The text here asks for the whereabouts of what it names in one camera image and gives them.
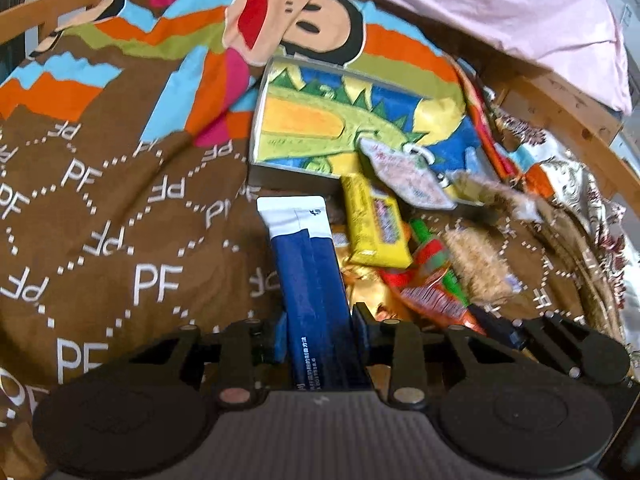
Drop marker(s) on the white pink printed snack packet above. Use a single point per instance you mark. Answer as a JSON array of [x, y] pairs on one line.
[[407, 175]]

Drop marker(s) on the white floral satin quilt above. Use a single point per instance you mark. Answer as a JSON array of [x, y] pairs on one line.
[[551, 170]]

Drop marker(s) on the green red orange snack packet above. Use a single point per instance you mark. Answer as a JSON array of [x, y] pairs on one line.
[[429, 288]]

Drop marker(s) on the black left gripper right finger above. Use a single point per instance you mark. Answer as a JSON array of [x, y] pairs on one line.
[[428, 370]]

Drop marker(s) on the clear pack of crackers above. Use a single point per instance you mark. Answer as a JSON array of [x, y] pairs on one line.
[[483, 275]]

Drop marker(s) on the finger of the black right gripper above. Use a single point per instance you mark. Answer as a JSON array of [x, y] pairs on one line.
[[575, 350], [499, 329]]

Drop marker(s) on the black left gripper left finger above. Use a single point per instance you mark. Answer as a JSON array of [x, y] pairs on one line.
[[228, 362]]

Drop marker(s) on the yellow snack bar pack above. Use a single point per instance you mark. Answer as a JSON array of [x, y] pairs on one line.
[[376, 234]]

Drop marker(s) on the colourful monkey print blanket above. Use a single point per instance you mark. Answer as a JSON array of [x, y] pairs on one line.
[[126, 213]]

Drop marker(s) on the metal tray with dinosaur picture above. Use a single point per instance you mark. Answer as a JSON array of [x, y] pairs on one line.
[[310, 117]]

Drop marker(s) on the wooden bed frame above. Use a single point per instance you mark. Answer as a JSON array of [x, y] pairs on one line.
[[541, 97]]

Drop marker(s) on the blue white snack pouch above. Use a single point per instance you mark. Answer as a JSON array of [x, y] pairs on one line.
[[321, 345]]

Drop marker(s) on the clear bag of bread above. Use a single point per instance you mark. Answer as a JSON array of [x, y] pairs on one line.
[[479, 189]]

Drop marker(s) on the gold foil snack packet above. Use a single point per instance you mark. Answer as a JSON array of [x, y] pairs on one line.
[[364, 283]]

